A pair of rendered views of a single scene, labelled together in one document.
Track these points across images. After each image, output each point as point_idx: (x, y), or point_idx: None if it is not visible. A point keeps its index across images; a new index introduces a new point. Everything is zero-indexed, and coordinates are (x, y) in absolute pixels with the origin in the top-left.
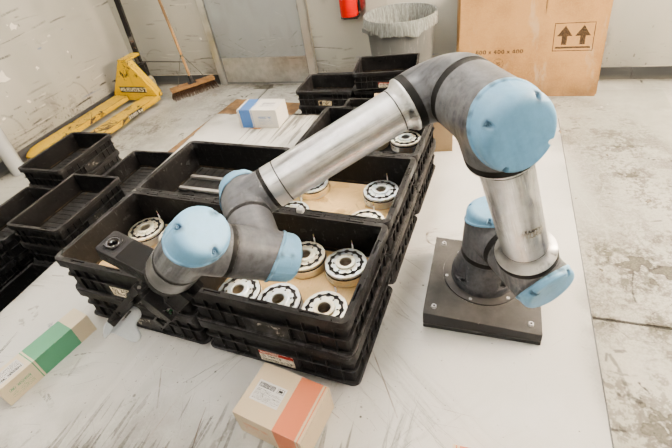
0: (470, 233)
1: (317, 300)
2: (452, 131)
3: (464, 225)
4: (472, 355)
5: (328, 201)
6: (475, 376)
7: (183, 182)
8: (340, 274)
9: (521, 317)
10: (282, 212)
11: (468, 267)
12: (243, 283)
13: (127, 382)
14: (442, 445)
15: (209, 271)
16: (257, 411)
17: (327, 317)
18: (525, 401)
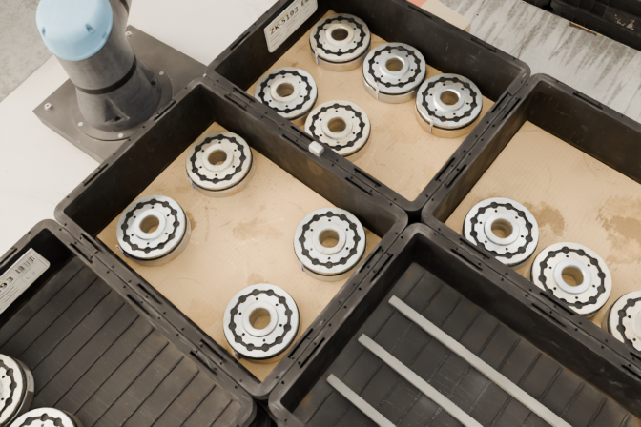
0: (117, 25)
1: (343, 49)
2: None
3: (112, 42)
4: (203, 46)
5: (249, 273)
6: (216, 29)
7: None
8: (299, 77)
9: (130, 43)
10: (348, 163)
11: (140, 65)
12: (440, 103)
13: None
14: None
15: None
16: (444, 14)
17: None
18: None
